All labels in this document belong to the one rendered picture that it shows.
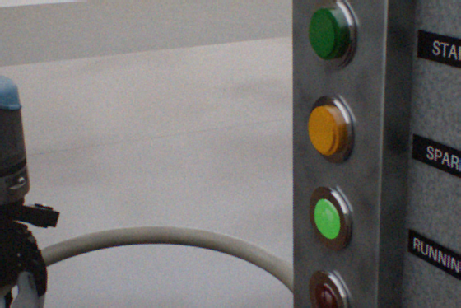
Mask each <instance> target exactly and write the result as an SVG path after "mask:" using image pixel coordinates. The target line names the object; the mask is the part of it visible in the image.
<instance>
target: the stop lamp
mask: <svg viewBox="0 0 461 308"><path fill-rule="evenodd" d="M314 301H315V304H316V306H317V308H338V303H337V300H336V297H335V296H334V293H333V291H332V290H331V288H330V287H329V286H328V285H327V284H325V283H323V282H320V283H318V284H317V287H316V288H315V292H314Z"/></svg>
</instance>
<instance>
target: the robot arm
mask: <svg viewBox="0 0 461 308"><path fill-rule="evenodd" d="M21 108H22V103H21V102H20V97H19V91H18V87H17V84H16V83H15V82H14V81H13V80H11V79H9V78H8V77H4V76H1V75H0V288H2V287H4V286H5V285H7V284H10V283H11V282H13V281H15V280H16V285H17V288H18V294H17V297H16V299H15V300H14V302H13V303H12V301H13V297H12V290H10V291H9V292H8V293H7V294H6V295H5V296H4V297H3V298H2V299H1V300H0V306H1V308H10V306H11V305H12V307H11V308H43V307H44V299H45V293H46V292H47V272H48V269H47V266H46V263H45V261H44V258H43V256H42V253H41V249H39V247H38V244H37V240H36V238H35V237H34V235H33V234H32V231H30V230H28V225H26V224H23V223H20V222H27V223H29V224H31V225H34V226H36V227H43V228H48V227H49V226H51V227H56V225H57V221H58V216H59V213H60V212H55V211H54V208H51V207H49V206H48V205H46V204H38V203H35V205H31V204H26V203H25V196H26V195H27V194H28V193H29V191H30V177H29V171H28V163H27V159H26V144H25V136H24V129H23V123H22V115H21ZM16 221H18V222H16ZM25 267H26V272H22V270H24V269H25ZM18 273H19V275H18Z"/></svg>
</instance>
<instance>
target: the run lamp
mask: <svg viewBox="0 0 461 308"><path fill-rule="evenodd" d="M314 220H315V224H316V226H317V227H318V229H319V231H320V232H321V233H322V235H323V236H325V237H327V238H329V239H334V238H335V237H336V236H337V235H338V232H339V219H338V214H337V211H336V209H335V208H334V207H333V205H332V204H331V203H330V202H329V201H327V200H325V199H321V200H319V201H318V202H317V204H316V206H315V209H314Z"/></svg>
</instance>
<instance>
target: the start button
mask: <svg viewBox="0 0 461 308"><path fill-rule="evenodd" d="M309 37H310V43H311V46H312V48H313V49H314V51H315V53H316V54H317V55H318V56H319V57H320V58H321V59H323V60H330V59H335V58H337V57H338V56H339V55H340V54H341V52H342V50H343V48H344V44H345V30H344V26H343V23H342V19H341V17H340V16H339V15H338V14H337V12H336V11H334V10H333V9H332V8H330V7H325V8H320V9H318V11H316V12H315V14H314V15H313V17H312V19H311V22H310V28H309Z"/></svg>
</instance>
